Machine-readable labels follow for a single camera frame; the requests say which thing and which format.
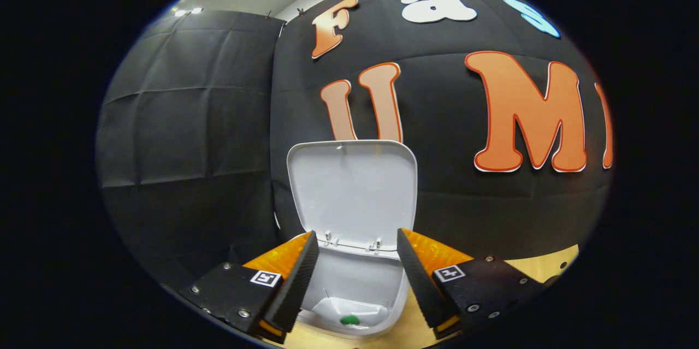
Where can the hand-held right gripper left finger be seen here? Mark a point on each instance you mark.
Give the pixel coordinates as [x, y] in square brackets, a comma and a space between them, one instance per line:
[295, 283]

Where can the green paper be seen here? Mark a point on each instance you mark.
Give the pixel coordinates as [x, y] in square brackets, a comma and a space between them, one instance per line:
[349, 320]

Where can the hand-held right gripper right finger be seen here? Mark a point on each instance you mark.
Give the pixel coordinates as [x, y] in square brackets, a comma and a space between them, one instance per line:
[419, 282]

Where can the white desktop garbage bin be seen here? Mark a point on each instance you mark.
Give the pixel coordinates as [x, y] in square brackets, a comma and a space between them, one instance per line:
[355, 196]

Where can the black backdrop cloth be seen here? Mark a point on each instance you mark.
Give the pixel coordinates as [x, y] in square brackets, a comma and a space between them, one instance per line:
[448, 201]
[185, 136]

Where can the white ceiling light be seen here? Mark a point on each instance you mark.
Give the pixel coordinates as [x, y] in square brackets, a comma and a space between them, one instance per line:
[187, 11]

